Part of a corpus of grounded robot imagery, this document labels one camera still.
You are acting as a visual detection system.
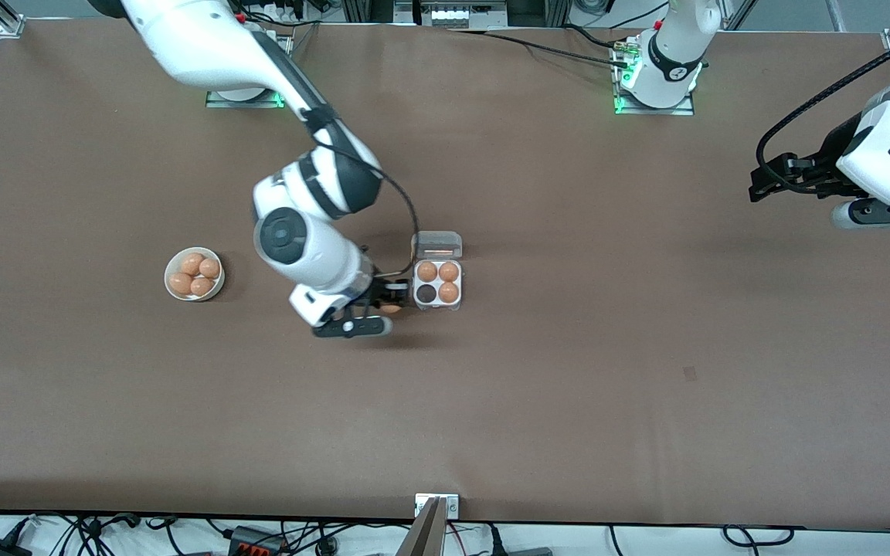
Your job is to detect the red floor wire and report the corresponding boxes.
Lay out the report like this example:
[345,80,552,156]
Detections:
[445,521,492,543]

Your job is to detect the aluminium camera beam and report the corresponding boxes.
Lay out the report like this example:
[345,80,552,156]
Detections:
[397,497,447,556]

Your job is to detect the clear plastic egg box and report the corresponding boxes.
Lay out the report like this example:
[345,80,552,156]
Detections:
[411,231,464,312]

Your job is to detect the black box orange connectors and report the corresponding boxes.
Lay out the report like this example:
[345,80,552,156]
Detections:
[229,525,288,556]

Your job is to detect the silver camera mount bracket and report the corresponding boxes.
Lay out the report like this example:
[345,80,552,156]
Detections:
[414,493,460,520]

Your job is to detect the white bowl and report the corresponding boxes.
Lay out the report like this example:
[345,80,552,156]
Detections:
[164,246,226,302]

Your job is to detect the white power strip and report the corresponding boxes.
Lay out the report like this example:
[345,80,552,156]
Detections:
[420,0,509,29]

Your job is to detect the black cable with red plug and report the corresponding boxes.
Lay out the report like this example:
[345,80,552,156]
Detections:
[233,0,324,29]

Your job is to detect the short curved black cable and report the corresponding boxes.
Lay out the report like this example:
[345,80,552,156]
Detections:
[565,23,623,49]

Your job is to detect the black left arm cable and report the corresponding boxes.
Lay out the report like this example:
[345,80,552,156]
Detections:
[756,31,890,195]

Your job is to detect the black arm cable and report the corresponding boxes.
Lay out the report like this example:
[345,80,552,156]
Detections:
[756,31,890,195]
[302,108,420,280]

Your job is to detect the long black table cable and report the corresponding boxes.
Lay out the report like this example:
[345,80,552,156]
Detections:
[449,28,635,69]

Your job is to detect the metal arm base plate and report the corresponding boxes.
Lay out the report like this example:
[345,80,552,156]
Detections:
[206,89,285,109]
[611,39,695,117]

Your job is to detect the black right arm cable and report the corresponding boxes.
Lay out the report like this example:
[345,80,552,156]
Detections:
[302,108,420,280]

